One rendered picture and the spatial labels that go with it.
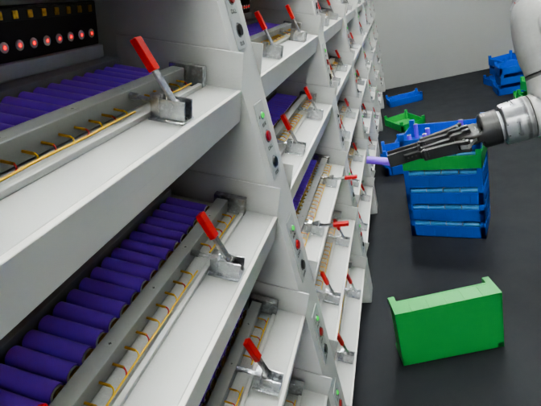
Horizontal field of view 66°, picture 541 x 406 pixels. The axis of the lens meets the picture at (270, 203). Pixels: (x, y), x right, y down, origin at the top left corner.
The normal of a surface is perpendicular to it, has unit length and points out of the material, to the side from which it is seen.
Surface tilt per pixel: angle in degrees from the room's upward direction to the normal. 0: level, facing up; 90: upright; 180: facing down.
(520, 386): 0
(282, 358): 21
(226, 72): 90
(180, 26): 90
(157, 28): 90
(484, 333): 90
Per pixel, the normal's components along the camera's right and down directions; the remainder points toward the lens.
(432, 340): 0.00, 0.40
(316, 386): -0.25, 0.45
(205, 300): 0.09, -0.87
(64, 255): 0.96, 0.20
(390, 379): -0.25, -0.88
